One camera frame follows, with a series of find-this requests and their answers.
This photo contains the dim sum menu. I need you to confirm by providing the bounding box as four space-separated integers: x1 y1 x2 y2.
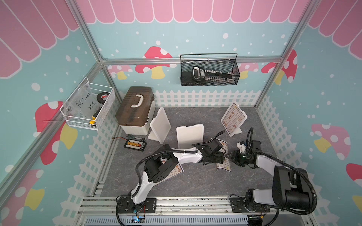
216 139 231 172
161 164 184 182
222 103 246 135

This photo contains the white menu stand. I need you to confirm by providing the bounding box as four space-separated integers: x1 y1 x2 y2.
148 107 171 145
176 124 204 149

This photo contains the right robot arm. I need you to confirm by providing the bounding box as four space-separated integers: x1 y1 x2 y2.
229 128 317 215

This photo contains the socket tool set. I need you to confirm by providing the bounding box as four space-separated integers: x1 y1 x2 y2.
191 66 235 84

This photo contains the black tray with parts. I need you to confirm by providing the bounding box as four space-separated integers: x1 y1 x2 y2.
124 139 147 152

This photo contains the brown lid storage box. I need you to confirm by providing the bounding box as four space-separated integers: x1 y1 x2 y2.
116 86 156 136

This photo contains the small circuit board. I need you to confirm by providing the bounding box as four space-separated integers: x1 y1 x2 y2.
131 216 145 224

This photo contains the yellow black utility knife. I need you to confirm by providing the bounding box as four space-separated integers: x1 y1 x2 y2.
89 107 102 126

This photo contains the black tape roll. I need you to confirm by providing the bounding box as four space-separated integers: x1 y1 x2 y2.
97 92 110 105

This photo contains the clear plastic labelled bag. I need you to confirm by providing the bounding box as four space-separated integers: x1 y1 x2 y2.
64 85 100 119

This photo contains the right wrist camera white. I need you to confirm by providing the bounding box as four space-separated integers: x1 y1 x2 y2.
237 141 247 153

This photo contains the green handled tool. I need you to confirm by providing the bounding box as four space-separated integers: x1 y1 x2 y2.
126 135 146 142

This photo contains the black mesh wall basket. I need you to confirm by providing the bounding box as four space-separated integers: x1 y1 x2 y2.
180 53 240 86

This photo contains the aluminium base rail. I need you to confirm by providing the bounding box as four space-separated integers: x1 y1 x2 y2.
74 196 314 226

